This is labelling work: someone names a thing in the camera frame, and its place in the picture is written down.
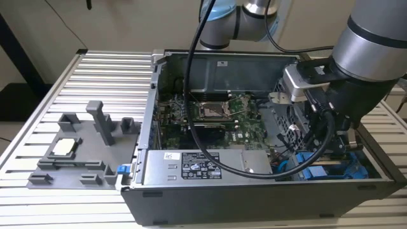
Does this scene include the grey parts rack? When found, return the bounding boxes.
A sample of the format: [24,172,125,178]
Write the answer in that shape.
[27,100,143,190]

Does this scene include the black RAM sticks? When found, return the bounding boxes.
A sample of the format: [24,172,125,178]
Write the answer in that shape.
[189,91,233,103]

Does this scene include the silver metal bracket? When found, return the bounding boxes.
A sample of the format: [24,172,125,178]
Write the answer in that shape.
[268,92,294,105]

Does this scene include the silver CPU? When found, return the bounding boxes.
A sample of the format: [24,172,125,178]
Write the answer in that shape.
[52,139,77,156]

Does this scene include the CPU socket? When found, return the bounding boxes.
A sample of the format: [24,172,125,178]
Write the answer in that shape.
[199,101,231,119]

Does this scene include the silver power supply unit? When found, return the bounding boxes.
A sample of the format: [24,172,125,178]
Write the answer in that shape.
[139,149,276,186]

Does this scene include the black box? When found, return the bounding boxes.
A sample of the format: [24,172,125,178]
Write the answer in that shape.
[0,83,53,122]

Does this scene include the thin wire locking lever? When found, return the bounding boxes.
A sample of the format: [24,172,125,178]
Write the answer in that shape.
[188,88,205,107]

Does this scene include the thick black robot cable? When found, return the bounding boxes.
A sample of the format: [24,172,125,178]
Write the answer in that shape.
[183,0,336,179]

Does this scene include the black desk frame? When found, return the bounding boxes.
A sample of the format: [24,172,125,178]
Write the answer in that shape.
[0,11,44,96]

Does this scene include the green motherboard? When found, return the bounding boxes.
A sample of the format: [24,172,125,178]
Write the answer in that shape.
[157,92,271,151]

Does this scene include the black graphics card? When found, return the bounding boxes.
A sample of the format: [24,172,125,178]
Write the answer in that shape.
[185,123,227,142]

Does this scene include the thin black wall wire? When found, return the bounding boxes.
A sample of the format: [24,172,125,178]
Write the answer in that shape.
[43,0,88,50]

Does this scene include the black open PC case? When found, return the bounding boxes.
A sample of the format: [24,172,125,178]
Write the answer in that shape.
[120,49,407,227]

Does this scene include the blue flat cable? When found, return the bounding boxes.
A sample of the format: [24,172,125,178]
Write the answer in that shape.
[275,159,290,177]

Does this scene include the hard disk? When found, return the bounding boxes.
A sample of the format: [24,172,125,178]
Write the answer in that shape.
[295,150,362,169]

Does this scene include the grey metal disk bay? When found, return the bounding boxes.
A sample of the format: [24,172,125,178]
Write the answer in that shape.
[270,62,338,156]

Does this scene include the blue case latch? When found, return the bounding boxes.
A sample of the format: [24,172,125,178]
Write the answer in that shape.
[116,164,132,177]

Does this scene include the black wire white connector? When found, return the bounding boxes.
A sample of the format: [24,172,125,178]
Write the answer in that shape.
[276,122,308,153]

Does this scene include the blue disk carrier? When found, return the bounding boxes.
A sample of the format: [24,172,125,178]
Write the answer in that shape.
[303,167,370,180]

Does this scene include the metal socket cover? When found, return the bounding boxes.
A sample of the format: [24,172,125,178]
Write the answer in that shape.
[225,92,252,113]

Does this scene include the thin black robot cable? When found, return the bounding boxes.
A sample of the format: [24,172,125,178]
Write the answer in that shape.
[264,0,335,53]

